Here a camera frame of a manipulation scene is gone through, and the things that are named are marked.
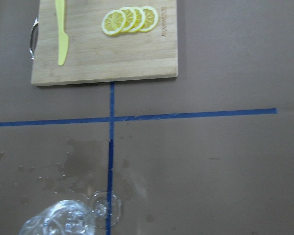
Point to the clear wine glass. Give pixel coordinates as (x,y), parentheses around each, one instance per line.
(96,216)

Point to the bamboo cutting board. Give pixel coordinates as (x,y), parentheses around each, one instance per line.
(96,57)

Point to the yellow plastic knife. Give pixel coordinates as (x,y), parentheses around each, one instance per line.
(63,39)

